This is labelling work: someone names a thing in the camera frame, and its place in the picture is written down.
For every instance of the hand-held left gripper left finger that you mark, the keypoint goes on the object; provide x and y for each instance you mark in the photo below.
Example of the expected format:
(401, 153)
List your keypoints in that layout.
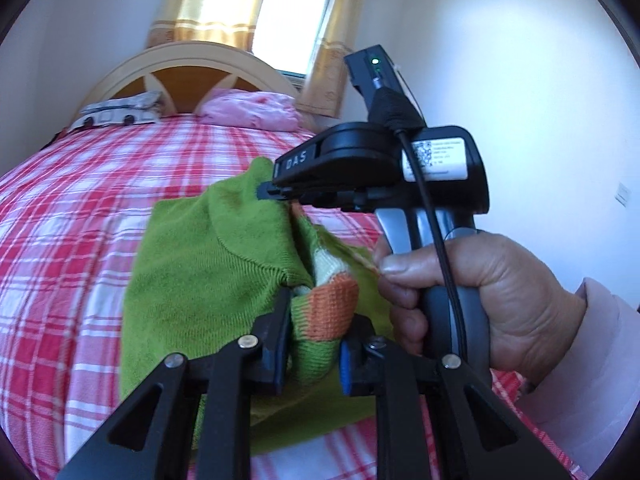
(281, 360)

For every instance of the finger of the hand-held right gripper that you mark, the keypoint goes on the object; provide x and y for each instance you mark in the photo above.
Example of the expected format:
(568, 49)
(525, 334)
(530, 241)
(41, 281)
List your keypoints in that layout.
(270, 191)

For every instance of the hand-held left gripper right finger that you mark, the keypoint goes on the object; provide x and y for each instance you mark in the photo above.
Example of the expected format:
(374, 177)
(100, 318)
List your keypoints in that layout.
(345, 366)

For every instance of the green orange knit sweater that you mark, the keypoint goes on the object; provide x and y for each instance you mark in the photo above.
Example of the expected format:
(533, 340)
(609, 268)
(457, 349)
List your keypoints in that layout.
(200, 260)

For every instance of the person's right forearm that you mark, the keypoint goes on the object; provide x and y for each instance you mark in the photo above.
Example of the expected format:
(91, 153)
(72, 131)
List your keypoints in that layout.
(600, 385)

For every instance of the person's right hand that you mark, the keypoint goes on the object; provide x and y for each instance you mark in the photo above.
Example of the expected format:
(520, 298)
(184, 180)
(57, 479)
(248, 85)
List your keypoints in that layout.
(515, 300)

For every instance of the pink floral pillow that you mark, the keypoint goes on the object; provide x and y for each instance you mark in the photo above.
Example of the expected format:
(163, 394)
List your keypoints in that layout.
(250, 110)

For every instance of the yellow patterned curtain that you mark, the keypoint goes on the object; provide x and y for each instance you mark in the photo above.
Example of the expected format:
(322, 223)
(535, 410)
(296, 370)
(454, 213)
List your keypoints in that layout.
(335, 45)
(210, 5)

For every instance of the window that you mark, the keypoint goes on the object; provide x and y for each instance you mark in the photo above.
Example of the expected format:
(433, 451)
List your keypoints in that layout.
(295, 20)

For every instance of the cream wooden headboard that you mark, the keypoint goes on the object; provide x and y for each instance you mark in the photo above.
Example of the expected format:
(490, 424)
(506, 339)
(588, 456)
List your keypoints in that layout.
(200, 55)

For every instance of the grey white patterned pillow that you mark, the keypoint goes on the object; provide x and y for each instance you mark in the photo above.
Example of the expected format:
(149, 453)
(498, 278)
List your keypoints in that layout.
(120, 110)

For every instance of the red plaid bed sheet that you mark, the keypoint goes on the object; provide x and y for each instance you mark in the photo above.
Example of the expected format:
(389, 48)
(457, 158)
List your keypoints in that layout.
(75, 210)

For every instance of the white wall socket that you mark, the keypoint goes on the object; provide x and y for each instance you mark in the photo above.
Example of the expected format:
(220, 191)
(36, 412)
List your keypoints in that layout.
(622, 193)

